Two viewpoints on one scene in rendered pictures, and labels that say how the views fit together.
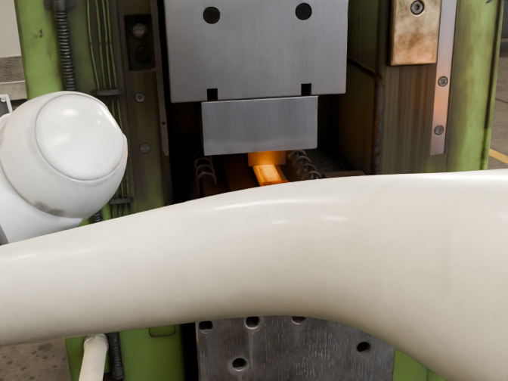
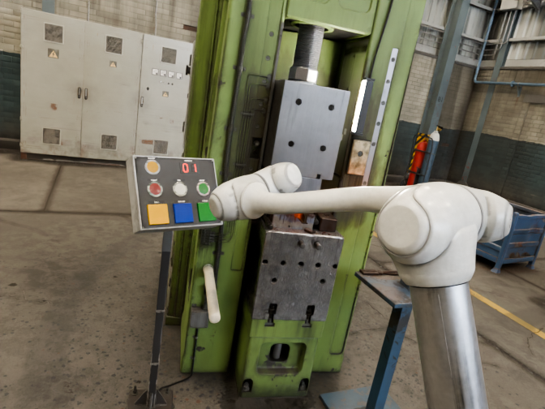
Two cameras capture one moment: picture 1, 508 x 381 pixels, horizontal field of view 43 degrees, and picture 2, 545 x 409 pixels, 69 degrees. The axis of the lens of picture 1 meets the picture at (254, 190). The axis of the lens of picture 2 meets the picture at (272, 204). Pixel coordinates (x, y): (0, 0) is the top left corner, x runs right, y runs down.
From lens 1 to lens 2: 75 cm
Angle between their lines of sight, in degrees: 10
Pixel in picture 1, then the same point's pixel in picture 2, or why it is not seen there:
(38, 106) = (286, 165)
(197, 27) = (285, 147)
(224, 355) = (269, 275)
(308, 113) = (317, 185)
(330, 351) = (310, 281)
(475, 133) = not seen: hidden behind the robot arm
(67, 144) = (292, 175)
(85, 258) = (322, 195)
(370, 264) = (382, 197)
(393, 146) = not seen: hidden behind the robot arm
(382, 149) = not seen: hidden behind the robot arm
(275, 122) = (305, 187)
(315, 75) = (323, 172)
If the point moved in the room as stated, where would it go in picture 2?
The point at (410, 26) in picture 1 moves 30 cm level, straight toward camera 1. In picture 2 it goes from (356, 160) to (360, 169)
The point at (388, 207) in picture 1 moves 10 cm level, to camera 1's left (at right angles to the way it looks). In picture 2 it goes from (385, 189) to (345, 183)
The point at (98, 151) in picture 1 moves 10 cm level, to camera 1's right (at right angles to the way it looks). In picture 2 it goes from (298, 178) to (331, 183)
